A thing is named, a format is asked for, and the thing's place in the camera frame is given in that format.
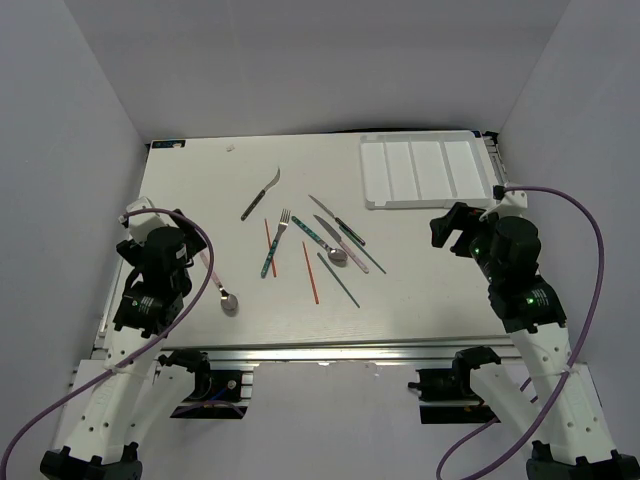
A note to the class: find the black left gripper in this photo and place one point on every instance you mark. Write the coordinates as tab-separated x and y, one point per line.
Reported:
193	240

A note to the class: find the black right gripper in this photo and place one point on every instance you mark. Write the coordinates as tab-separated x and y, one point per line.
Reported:
460	218

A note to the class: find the spoon with pink handle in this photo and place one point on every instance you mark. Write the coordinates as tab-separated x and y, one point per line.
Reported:
228	301

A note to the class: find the curved blade dark-handled knife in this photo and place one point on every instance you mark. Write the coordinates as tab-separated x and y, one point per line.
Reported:
261	195

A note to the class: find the fork with teal handle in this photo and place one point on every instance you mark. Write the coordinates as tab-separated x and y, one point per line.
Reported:
282	226

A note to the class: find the knife with pink handle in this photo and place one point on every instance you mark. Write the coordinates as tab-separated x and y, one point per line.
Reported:
337	237

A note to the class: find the teal chopstick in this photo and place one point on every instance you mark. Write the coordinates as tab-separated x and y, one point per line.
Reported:
362	249
337	279

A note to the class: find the knife with black handle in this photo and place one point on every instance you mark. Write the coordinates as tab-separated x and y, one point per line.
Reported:
339	221

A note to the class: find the orange chopstick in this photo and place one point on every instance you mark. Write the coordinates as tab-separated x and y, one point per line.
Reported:
269	241
310	273

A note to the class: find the spoon with teal handle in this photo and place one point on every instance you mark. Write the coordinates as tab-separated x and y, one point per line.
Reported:
335	255

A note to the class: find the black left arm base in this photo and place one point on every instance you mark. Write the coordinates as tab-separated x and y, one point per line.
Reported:
215	394

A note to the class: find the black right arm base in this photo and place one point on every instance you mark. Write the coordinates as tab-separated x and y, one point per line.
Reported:
445	395

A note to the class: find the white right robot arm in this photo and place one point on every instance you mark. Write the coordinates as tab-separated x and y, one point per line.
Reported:
561	429

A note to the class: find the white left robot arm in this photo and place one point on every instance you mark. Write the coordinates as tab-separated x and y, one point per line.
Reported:
158	295

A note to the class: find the white compartment utensil tray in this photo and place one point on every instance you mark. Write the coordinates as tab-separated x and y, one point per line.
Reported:
424	170

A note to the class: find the small label sticker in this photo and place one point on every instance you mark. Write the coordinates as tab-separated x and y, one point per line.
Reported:
168	144

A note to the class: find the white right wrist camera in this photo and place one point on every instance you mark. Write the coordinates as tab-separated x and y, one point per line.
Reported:
509	201

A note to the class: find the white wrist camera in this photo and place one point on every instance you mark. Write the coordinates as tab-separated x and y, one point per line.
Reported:
509	201
142	220

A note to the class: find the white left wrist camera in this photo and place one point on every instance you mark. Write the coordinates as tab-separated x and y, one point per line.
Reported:
142	220

